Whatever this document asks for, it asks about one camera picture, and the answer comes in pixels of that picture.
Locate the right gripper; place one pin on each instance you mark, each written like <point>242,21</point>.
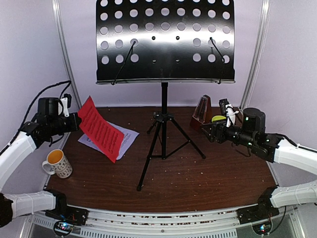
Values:
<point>221,126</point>

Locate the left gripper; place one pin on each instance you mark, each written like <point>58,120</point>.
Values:
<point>74,124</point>

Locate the red sheet music page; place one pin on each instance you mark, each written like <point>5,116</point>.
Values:
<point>105,136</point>

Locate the black music stand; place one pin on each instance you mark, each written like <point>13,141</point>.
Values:
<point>164,41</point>

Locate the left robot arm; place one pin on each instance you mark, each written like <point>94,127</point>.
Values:
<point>51,119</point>

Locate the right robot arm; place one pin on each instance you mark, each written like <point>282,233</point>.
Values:
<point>271,147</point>

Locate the yellow-green bowl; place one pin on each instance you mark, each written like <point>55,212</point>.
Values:
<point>218,118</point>

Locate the brown wooden metronome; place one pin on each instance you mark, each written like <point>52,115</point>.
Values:
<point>202,113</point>

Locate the patterned white mug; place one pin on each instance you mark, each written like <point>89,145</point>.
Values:
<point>57,163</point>

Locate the white sheet music page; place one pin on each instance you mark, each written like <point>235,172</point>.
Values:
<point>129,138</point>

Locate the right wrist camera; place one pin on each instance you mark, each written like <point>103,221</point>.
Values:
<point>228,111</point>

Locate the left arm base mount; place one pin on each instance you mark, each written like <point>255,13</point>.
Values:
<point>67,217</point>

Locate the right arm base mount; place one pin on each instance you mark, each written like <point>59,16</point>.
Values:
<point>257,213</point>

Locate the aluminium front frame rail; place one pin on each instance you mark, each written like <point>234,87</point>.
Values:
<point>221,223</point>

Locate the left aluminium corner post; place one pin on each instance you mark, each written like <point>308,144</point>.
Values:
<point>65,54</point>

